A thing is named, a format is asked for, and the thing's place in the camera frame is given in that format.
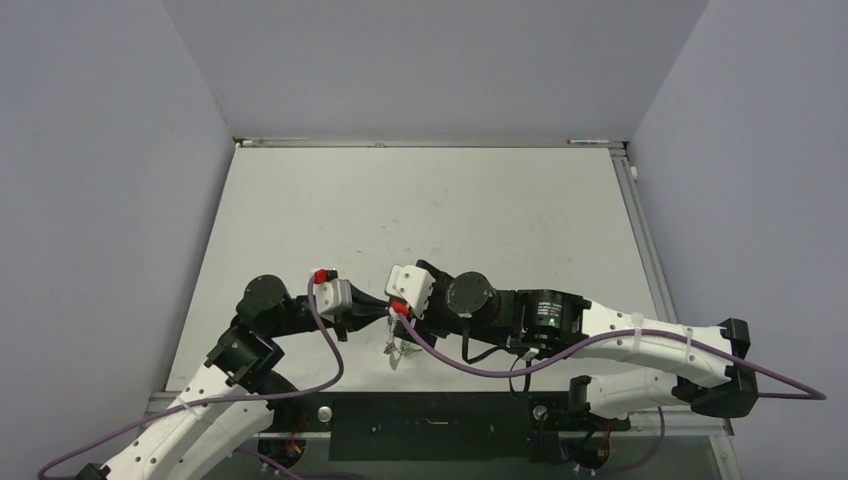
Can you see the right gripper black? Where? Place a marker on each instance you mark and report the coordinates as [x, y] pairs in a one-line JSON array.
[[425, 325]]

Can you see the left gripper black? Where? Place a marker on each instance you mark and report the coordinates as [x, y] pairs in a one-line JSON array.
[[369, 309]]

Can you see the metal key organizer plate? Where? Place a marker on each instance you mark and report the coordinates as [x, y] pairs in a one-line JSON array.
[[397, 349]]

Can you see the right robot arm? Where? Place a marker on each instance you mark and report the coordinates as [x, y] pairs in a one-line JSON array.
[[672, 364]]

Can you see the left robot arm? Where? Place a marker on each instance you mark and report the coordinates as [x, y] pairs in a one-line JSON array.
[[237, 390]]

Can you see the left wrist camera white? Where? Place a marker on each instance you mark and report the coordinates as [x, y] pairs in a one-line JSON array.
[[333, 297]]

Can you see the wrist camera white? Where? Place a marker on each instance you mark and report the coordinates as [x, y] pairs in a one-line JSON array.
[[333, 297], [411, 284]]

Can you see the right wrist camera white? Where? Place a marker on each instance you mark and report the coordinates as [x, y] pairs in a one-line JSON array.
[[411, 284]]

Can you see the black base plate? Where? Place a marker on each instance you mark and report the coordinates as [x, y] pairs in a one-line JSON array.
[[291, 448]]

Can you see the aluminium frame rail back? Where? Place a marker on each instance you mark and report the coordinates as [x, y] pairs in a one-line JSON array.
[[365, 143]]

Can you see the aluminium frame rail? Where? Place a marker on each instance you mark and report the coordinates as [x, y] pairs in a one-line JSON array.
[[474, 412], [658, 287], [365, 143]]

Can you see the aluminium frame rail right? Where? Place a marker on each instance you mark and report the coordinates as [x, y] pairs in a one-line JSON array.
[[658, 287]]

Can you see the aluminium frame rail front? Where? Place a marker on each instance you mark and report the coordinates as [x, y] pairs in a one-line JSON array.
[[474, 412]]

